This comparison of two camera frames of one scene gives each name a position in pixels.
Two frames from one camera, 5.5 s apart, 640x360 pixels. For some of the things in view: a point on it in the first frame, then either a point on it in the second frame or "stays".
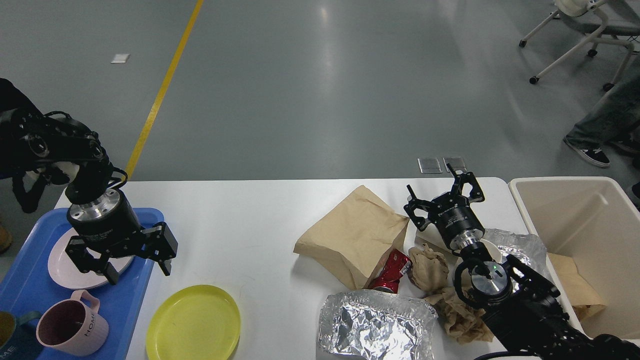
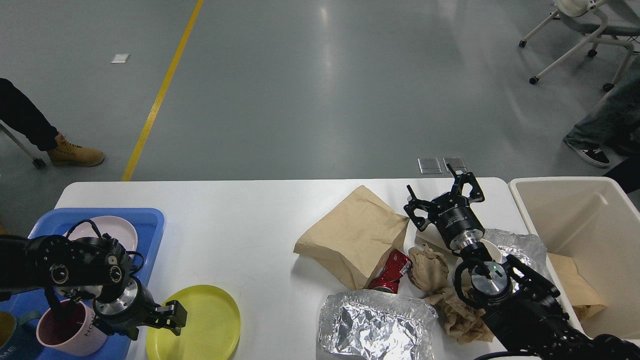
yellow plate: x=198 y=322 stays
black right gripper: x=453 y=215 stays
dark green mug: x=19 y=339 stays
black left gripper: x=110 y=225 → x=134 y=307
